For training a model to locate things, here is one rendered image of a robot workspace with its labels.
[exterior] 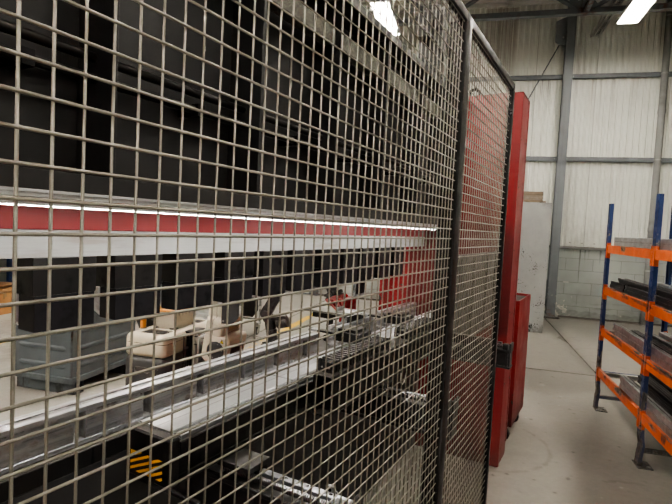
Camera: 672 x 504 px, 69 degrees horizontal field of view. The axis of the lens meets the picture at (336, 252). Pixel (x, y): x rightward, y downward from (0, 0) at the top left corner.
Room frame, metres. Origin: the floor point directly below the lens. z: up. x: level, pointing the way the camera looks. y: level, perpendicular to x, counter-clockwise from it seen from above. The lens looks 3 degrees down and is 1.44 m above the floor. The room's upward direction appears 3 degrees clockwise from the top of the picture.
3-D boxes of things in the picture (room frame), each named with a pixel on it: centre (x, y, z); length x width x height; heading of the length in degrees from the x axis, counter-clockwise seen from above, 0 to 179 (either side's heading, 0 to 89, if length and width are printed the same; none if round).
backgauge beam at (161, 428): (2.01, -0.19, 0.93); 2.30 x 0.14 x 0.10; 150
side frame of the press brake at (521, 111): (3.27, -0.76, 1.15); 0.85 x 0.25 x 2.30; 60
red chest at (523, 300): (3.64, -1.17, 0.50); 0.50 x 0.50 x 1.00; 60
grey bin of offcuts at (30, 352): (4.21, 2.20, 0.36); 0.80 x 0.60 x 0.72; 165
